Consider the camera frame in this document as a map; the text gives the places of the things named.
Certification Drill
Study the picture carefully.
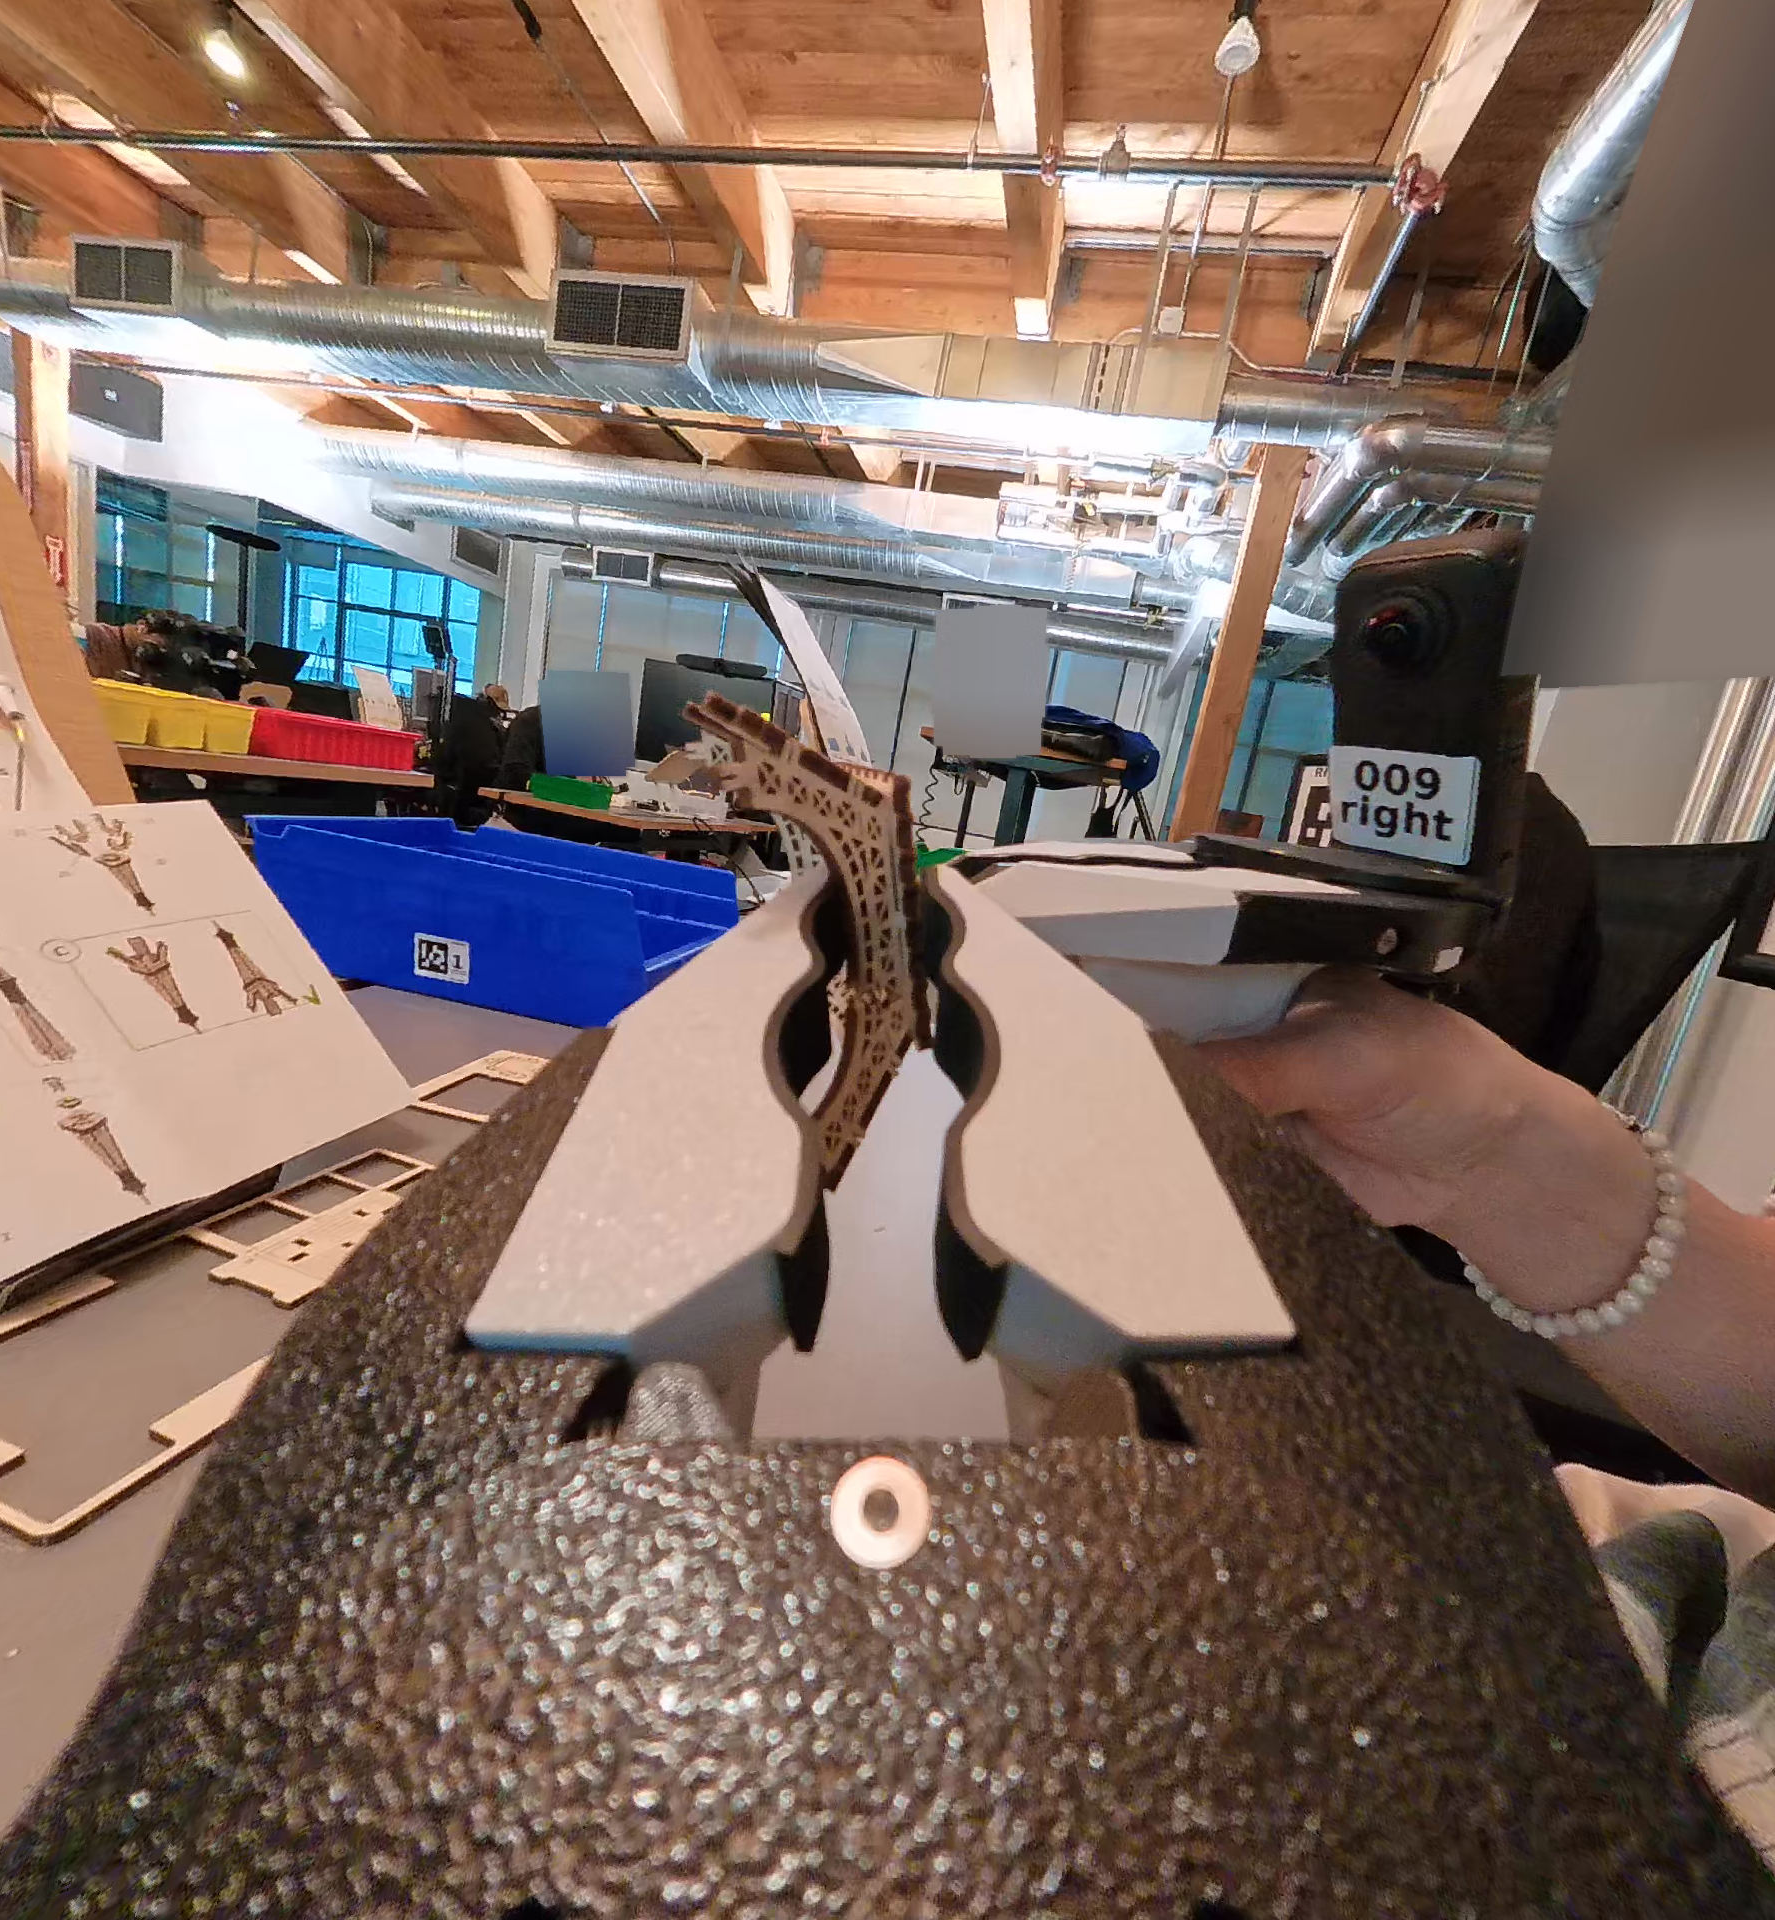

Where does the blue bin with marker tag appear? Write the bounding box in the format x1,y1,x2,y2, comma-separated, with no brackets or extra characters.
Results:
247,815,740,1031

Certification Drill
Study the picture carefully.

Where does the person's right forearm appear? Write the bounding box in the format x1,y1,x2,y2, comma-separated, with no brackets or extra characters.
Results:
1479,1156,1775,1521

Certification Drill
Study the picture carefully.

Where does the wooden tower base model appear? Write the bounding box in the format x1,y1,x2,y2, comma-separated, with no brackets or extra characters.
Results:
681,698,932,1188

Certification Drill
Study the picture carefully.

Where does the black monitor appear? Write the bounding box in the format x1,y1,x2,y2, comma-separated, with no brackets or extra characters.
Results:
637,655,779,770

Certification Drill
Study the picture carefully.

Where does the person's white printed shirt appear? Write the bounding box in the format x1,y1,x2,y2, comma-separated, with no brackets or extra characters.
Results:
1554,1170,1775,1920

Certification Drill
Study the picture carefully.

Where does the black wall speaker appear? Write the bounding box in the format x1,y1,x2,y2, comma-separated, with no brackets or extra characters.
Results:
71,361,169,446

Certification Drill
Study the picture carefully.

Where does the poster on white stand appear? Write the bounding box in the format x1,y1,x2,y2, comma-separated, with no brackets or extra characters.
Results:
735,559,880,788

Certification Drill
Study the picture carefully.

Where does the grey desk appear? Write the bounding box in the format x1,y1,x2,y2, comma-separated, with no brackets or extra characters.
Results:
0,982,1015,1898

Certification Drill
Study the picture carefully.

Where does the black mesh office chair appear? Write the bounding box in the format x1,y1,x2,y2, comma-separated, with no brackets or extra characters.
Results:
1426,773,1609,1106

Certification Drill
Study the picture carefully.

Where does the long wooden desk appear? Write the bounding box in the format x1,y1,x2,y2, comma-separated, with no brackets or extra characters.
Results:
473,787,777,864

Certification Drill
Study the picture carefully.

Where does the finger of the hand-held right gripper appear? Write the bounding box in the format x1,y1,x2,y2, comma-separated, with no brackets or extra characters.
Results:
961,840,1239,875
970,862,1363,971

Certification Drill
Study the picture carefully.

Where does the standing desk with blue legs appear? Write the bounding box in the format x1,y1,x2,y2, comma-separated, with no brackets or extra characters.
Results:
922,721,1163,844

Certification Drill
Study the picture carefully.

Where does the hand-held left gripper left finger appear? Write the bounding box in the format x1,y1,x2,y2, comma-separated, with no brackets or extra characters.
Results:
461,868,840,1413

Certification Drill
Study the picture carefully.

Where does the wooden sheet frame with platform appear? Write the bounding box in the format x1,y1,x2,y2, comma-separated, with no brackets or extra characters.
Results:
0,1146,435,1548

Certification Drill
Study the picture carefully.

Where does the blue jacket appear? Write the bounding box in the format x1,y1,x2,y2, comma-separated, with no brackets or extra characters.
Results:
1041,707,1163,787

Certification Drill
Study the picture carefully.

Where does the white instruction booklet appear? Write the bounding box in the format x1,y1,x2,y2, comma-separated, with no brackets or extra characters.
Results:
0,799,418,1325

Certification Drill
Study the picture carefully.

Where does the black ceiling pipe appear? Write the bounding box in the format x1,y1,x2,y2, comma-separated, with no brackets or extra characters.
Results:
0,128,1405,189

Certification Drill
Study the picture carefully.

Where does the pearl bead bracelet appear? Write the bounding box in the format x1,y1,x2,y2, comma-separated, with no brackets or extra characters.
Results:
1458,1109,1691,1343

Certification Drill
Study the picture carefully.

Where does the silver air duct with vents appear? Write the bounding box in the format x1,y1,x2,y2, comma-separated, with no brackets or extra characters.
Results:
0,237,1551,452

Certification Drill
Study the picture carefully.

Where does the wooden beam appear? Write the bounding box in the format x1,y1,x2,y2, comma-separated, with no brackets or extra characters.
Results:
1172,444,1309,841

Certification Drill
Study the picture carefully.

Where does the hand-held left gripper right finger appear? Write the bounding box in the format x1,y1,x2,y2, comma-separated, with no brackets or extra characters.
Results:
922,864,1303,1383

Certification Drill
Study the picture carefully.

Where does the silver pole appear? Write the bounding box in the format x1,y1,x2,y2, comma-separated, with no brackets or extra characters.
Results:
1623,675,1775,1099

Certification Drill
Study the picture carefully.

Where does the cardboard backing board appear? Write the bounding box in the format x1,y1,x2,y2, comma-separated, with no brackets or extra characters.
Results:
0,394,133,814

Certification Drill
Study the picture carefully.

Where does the wooden post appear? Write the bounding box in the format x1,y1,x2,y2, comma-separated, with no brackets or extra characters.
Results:
9,329,79,603

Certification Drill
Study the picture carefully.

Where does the person's right hand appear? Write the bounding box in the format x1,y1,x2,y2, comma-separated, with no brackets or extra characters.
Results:
1199,972,1648,1280

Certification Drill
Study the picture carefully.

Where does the yellow plastic bin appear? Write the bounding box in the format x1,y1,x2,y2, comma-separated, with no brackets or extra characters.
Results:
90,678,261,757

